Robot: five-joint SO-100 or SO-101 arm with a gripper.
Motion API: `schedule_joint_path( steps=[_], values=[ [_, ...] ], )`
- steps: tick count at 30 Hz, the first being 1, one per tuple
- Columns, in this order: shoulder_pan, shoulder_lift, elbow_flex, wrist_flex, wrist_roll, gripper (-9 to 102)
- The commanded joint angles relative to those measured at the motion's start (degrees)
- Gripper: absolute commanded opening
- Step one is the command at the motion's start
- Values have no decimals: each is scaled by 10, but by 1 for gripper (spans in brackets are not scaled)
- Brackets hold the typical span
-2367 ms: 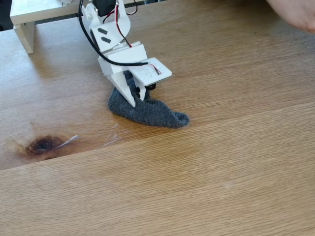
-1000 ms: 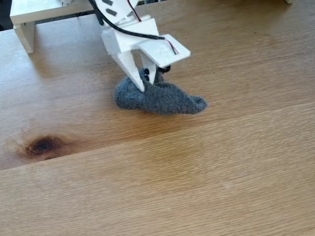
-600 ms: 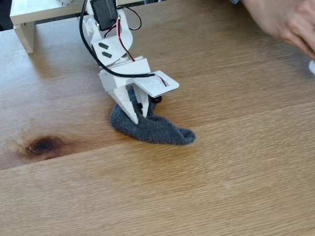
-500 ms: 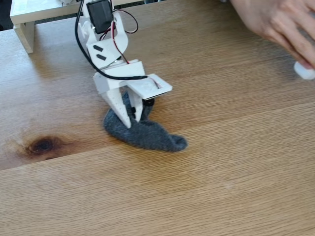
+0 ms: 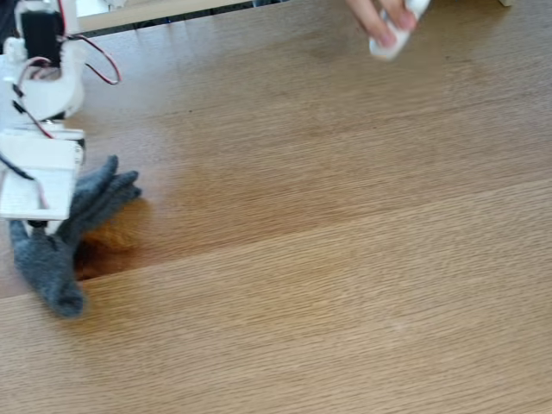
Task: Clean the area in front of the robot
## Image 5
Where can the white wooden block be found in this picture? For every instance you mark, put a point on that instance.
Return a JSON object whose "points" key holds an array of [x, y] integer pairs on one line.
{"points": [[507, 2]]}

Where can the grey knitted cloth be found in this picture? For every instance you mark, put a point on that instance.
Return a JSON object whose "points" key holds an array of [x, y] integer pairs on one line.
{"points": [[47, 267]]}

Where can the person's hand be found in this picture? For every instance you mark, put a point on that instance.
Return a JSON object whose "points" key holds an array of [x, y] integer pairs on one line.
{"points": [[375, 21]]}

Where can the white small bottle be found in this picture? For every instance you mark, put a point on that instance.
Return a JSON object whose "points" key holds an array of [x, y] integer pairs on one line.
{"points": [[388, 49]]}

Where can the white wooden platform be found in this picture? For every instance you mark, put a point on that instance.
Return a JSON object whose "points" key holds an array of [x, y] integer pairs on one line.
{"points": [[164, 10]]}

